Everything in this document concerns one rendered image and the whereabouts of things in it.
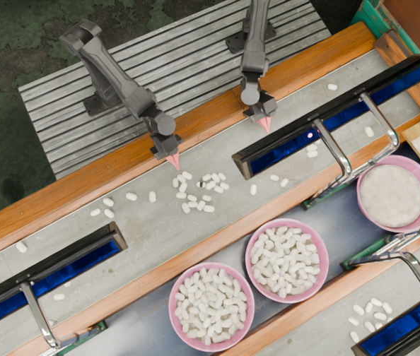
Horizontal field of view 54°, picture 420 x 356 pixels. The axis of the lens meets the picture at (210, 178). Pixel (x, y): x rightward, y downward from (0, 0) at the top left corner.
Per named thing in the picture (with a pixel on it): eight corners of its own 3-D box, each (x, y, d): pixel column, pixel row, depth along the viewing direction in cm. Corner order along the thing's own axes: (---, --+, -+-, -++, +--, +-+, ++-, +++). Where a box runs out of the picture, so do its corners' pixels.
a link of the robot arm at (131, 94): (159, 99, 122) (85, 10, 112) (136, 119, 121) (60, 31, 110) (148, 101, 134) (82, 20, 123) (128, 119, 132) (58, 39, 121)
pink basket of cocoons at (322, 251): (227, 268, 141) (228, 266, 132) (273, 207, 147) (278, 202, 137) (290, 318, 137) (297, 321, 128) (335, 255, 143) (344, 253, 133)
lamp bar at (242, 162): (230, 157, 113) (232, 148, 106) (411, 56, 122) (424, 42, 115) (245, 181, 111) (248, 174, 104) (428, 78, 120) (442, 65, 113)
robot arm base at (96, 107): (136, 86, 150) (128, 70, 151) (83, 109, 147) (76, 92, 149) (138, 96, 157) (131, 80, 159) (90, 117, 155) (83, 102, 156)
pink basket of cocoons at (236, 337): (156, 289, 139) (153, 289, 129) (225, 248, 142) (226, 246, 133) (196, 364, 133) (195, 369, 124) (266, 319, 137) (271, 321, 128)
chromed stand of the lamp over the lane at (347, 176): (276, 167, 150) (305, 117, 107) (321, 140, 153) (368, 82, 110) (305, 211, 146) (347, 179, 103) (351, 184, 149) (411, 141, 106)
